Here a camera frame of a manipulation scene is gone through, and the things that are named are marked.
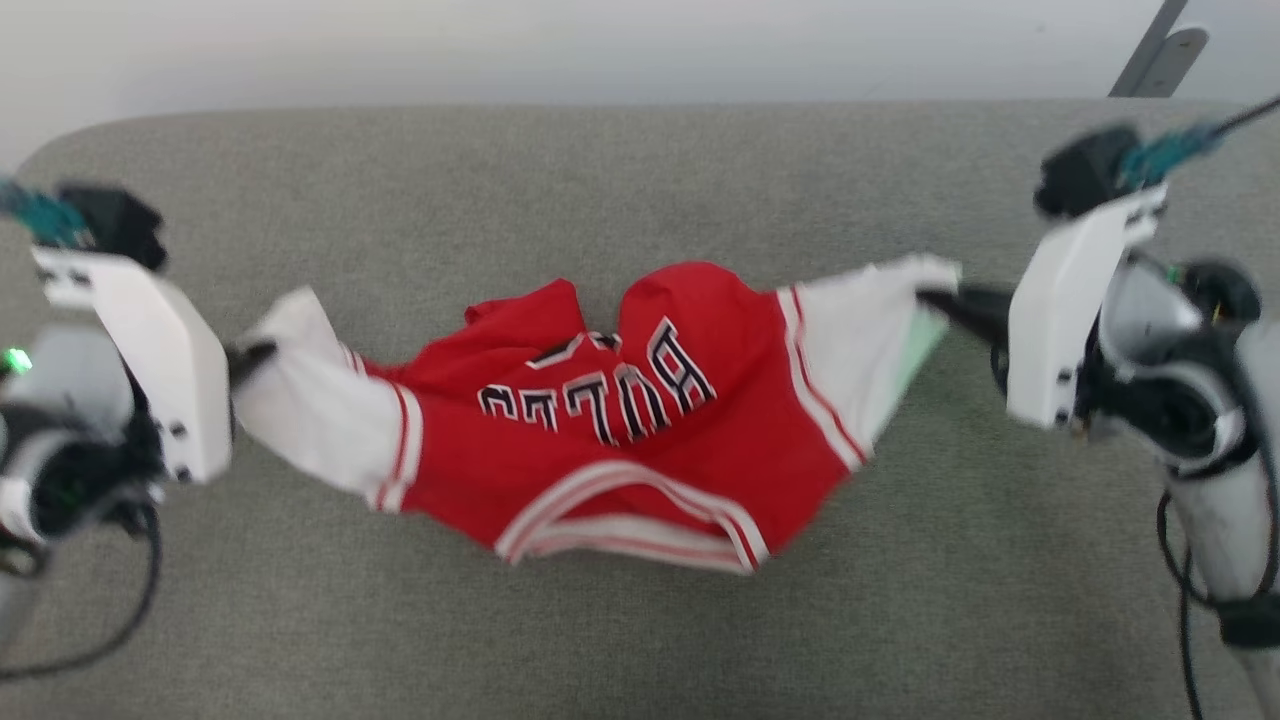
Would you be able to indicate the grey metal pole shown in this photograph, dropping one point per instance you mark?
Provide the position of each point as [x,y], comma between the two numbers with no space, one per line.
[1150,40]

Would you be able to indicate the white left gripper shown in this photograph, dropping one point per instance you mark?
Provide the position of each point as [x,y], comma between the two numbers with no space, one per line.
[170,360]

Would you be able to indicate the red and white basketball jersey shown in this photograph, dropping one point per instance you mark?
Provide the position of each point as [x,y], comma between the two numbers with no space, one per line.
[600,450]

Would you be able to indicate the grey metal pole bracket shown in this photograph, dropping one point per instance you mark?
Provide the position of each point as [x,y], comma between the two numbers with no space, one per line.
[1175,60]

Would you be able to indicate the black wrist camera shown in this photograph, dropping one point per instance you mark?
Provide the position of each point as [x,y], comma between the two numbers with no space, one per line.
[115,225]
[1085,170]

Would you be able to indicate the grey fabric sofa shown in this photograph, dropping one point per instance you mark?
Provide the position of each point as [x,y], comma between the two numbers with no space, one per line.
[640,180]

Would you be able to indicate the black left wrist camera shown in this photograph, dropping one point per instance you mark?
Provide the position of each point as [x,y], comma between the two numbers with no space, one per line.
[115,225]

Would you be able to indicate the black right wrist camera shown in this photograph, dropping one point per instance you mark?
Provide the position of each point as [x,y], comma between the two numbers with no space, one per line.
[1085,170]

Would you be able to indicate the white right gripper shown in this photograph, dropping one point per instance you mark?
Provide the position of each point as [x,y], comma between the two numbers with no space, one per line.
[1060,320]

